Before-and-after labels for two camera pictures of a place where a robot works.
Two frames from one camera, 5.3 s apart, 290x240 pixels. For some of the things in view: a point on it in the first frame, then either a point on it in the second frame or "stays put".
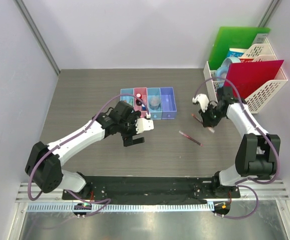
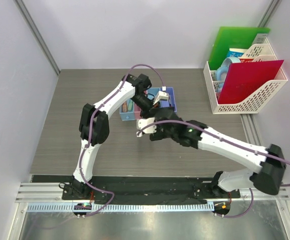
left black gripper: (128, 138) -> (145, 113)
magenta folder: (248, 76) stays put
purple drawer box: (168, 103) stays put
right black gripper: (207, 121) -> (159, 135)
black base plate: (153, 188) stays put
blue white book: (236, 52) stays put
